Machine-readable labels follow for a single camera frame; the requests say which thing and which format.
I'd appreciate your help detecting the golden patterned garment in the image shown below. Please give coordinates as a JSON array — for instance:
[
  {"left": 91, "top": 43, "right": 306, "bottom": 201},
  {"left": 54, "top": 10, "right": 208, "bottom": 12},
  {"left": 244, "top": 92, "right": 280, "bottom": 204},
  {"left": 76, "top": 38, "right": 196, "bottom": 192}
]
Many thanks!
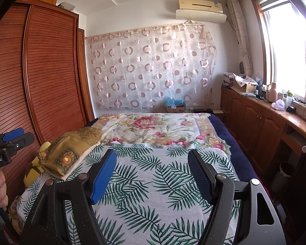
[{"left": 37, "top": 127, "right": 104, "bottom": 180}]

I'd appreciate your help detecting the floral blanket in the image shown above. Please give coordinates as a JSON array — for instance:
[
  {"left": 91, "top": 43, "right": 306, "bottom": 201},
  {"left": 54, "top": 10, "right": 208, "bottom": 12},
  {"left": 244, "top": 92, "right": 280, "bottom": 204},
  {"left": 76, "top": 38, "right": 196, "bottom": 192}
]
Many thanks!
[{"left": 85, "top": 113, "right": 231, "bottom": 155}]

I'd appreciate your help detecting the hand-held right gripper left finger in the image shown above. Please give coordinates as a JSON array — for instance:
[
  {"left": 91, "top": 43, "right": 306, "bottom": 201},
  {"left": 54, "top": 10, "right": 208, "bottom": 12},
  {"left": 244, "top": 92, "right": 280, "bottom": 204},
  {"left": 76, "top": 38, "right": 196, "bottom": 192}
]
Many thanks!
[{"left": 19, "top": 148, "right": 118, "bottom": 245}]

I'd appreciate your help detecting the white and pink container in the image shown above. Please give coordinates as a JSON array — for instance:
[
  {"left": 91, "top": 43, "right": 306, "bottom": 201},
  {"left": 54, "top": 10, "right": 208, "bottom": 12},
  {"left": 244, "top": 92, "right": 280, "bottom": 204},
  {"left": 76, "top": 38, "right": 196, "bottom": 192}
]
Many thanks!
[{"left": 271, "top": 101, "right": 286, "bottom": 111}]

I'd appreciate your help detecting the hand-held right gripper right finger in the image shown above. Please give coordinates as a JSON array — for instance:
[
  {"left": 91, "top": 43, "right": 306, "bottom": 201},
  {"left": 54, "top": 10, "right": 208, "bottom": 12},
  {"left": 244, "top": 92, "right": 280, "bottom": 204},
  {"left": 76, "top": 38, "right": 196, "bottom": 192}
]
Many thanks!
[{"left": 187, "top": 148, "right": 287, "bottom": 245}]

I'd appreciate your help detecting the cardboard box with blue bags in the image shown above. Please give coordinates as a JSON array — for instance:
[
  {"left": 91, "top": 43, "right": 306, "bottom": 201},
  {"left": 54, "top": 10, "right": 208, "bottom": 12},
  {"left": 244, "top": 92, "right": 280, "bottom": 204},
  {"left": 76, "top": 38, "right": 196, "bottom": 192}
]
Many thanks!
[{"left": 164, "top": 96, "right": 186, "bottom": 113}]

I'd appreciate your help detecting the wooden louvered wardrobe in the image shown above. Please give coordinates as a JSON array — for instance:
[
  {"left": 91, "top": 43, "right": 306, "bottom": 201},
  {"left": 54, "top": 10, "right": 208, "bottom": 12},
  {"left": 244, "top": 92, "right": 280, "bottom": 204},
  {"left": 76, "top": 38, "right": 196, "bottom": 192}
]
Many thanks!
[{"left": 0, "top": 2, "right": 95, "bottom": 210}]

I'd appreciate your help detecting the floral pillow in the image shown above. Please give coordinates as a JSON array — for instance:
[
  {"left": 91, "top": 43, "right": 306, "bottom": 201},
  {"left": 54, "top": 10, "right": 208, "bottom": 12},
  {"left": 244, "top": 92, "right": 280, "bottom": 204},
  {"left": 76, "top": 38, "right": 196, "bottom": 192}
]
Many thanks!
[{"left": 9, "top": 195, "right": 24, "bottom": 235}]

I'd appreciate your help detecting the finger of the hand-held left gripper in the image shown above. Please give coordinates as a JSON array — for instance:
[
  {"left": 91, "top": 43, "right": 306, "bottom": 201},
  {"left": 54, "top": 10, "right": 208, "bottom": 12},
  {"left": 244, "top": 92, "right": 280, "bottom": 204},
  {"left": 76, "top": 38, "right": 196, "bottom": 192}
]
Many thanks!
[
  {"left": 11, "top": 132, "right": 35, "bottom": 154},
  {"left": 1, "top": 128, "right": 24, "bottom": 143}
]

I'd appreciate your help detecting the grey storage box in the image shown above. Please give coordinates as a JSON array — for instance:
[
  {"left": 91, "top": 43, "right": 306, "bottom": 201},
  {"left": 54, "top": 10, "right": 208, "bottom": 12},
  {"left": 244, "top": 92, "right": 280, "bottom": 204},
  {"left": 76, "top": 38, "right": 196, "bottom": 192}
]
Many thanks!
[{"left": 57, "top": 2, "right": 76, "bottom": 11}]

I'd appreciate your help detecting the person's left hand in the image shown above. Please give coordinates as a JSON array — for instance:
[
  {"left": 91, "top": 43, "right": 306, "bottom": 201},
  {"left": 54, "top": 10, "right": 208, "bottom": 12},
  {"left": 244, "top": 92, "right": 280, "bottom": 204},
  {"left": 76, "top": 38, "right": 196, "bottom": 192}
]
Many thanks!
[{"left": 0, "top": 170, "right": 9, "bottom": 208}]

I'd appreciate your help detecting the pink bottle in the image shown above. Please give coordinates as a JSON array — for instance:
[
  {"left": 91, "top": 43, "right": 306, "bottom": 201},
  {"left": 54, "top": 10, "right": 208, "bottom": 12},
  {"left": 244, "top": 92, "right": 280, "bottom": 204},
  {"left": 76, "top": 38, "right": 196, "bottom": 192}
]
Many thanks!
[{"left": 266, "top": 82, "right": 278, "bottom": 102}]

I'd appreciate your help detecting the yellow plush toy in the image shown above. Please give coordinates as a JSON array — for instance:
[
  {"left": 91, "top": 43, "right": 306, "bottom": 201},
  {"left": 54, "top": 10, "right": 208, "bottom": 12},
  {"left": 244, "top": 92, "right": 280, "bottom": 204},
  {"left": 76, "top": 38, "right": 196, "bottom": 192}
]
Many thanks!
[{"left": 24, "top": 141, "right": 57, "bottom": 187}]

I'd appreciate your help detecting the grey trash bin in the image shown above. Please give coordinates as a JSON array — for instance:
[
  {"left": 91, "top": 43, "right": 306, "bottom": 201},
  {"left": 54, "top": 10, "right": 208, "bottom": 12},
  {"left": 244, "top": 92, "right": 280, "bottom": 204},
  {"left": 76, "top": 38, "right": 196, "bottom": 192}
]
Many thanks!
[{"left": 270, "top": 161, "right": 296, "bottom": 193}]

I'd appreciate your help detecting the beige patterned window curtain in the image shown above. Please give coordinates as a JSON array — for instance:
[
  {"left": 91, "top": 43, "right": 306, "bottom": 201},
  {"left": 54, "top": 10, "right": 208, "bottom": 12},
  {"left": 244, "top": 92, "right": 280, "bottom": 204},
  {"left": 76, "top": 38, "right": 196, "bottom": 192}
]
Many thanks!
[{"left": 226, "top": 0, "right": 253, "bottom": 77}]

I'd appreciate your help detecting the window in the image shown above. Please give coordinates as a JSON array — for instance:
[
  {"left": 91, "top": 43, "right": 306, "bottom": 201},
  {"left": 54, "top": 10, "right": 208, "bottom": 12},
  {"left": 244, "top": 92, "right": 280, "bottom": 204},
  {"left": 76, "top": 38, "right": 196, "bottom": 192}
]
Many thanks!
[{"left": 250, "top": 0, "right": 306, "bottom": 113}]

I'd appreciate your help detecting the palm leaf print blanket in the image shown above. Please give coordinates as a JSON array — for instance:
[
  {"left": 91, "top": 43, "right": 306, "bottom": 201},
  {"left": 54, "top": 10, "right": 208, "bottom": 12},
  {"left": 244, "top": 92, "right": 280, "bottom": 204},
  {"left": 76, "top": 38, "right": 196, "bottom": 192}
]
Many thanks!
[{"left": 15, "top": 143, "right": 241, "bottom": 245}]

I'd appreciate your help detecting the wall air conditioner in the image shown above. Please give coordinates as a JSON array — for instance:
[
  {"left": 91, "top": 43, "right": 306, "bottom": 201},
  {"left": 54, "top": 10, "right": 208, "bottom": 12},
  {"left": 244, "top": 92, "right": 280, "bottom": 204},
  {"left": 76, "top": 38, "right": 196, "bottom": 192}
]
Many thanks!
[{"left": 175, "top": 0, "right": 227, "bottom": 23}]

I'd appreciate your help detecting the sheer circle-patterned curtain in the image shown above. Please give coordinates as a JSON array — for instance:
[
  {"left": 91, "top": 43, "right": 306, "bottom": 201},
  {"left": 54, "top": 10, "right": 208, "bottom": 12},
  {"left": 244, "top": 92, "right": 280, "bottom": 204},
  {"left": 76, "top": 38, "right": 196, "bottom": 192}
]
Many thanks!
[{"left": 85, "top": 23, "right": 217, "bottom": 109}]

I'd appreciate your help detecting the navy bed sheet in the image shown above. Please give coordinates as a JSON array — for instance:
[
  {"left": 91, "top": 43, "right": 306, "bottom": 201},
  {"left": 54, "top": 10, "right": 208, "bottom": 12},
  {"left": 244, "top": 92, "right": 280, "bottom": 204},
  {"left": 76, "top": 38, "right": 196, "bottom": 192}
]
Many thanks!
[{"left": 209, "top": 114, "right": 257, "bottom": 184}]

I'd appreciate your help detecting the patterned fabric box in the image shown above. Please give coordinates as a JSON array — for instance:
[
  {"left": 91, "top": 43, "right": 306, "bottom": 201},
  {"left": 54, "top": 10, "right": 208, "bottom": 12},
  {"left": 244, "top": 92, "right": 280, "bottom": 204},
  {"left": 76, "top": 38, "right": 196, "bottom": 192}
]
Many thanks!
[{"left": 223, "top": 73, "right": 236, "bottom": 87}]

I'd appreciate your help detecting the open cardboard box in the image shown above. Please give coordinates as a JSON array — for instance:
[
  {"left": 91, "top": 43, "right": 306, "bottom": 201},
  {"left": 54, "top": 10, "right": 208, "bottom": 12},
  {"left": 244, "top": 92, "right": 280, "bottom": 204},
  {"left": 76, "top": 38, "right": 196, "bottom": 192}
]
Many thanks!
[{"left": 231, "top": 73, "right": 258, "bottom": 94}]

